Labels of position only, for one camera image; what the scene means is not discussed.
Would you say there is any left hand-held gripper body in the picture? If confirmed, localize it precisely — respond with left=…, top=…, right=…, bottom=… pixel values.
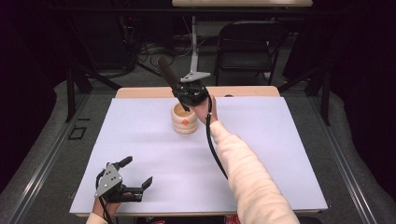
left=94, top=161, right=145, bottom=203

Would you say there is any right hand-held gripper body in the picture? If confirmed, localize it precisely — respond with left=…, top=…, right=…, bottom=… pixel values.
left=172, top=71, right=213, bottom=107

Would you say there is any cream ribbed cup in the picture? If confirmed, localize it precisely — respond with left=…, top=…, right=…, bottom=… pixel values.
left=170, top=102, right=200, bottom=135

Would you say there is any person's right hand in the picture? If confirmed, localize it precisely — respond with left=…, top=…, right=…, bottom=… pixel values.
left=191, top=94, right=219, bottom=126

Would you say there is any person's left hand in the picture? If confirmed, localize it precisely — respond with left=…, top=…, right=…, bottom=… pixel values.
left=92, top=191, right=133, bottom=218

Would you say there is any white table mat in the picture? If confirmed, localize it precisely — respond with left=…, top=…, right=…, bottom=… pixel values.
left=68, top=96, right=329, bottom=216

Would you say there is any wooden table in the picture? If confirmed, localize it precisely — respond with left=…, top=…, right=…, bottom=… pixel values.
left=74, top=86, right=325, bottom=218

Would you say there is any black folding chair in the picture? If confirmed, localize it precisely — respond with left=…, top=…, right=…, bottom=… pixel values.
left=214, top=20, right=290, bottom=87

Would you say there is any black metal stand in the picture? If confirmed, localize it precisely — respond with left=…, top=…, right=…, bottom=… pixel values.
left=62, top=18, right=123, bottom=123
left=277, top=62, right=332, bottom=127

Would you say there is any white desk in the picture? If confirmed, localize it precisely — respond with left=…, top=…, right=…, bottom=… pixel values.
left=171, top=0, right=314, bottom=76

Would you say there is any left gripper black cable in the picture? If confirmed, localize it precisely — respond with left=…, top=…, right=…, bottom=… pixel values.
left=94, top=169, right=116, bottom=224

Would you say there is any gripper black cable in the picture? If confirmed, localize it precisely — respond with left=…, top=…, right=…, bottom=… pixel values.
left=94, top=169, right=116, bottom=224
left=204, top=88, right=229, bottom=181

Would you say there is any tangle of floor cables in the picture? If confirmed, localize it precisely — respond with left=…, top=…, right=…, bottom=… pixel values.
left=134, top=34, right=195, bottom=69

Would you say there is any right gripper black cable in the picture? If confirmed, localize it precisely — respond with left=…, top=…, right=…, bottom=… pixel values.
left=204, top=88, right=229, bottom=181

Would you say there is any metal floor rail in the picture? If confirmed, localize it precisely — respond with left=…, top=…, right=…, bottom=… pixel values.
left=306, top=95, right=378, bottom=224
left=8, top=92, right=92, bottom=224

